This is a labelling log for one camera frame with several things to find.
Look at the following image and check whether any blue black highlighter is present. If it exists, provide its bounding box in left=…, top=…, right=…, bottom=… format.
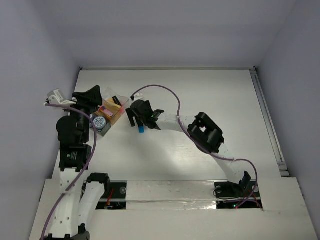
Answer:
left=138, top=123, right=145, bottom=134

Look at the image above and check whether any pink black highlighter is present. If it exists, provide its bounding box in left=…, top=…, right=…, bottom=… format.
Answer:
left=112, top=95, right=123, bottom=112

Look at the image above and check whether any round blue white tape tin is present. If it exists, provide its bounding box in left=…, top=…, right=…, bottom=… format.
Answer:
left=93, top=116, right=107, bottom=131

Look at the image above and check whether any yellow highlighter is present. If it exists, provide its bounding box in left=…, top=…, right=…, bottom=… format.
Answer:
left=106, top=99, right=122, bottom=110

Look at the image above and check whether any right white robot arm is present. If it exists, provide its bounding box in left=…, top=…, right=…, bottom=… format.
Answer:
left=126, top=100, right=251, bottom=196

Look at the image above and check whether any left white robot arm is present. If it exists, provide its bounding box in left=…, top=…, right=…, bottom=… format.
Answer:
left=40, top=85, right=111, bottom=240

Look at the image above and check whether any clear plastic organizer tray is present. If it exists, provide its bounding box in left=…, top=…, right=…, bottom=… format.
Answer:
left=90, top=87, right=130, bottom=137

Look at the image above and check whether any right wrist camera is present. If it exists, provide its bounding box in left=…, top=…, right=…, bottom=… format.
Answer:
left=130, top=91, right=145, bottom=102

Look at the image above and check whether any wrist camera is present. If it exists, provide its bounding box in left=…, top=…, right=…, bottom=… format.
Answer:
left=130, top=91, right=145, bottom=102
left=43, top=88, right=76, bottom=107

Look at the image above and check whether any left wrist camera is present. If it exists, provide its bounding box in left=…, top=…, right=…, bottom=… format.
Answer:
left=43, top=88, right=76, bottom=107

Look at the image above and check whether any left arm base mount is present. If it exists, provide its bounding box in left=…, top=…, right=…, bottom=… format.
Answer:
left=95, top=181, right=127, bottom=210

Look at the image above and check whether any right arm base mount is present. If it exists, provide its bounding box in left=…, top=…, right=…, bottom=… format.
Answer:
left=212, top=171, right=263, bottom=210

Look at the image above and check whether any aluminium rail at right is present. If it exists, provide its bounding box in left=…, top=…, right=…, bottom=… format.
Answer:
left=249, top=68, right=291, bottom=178

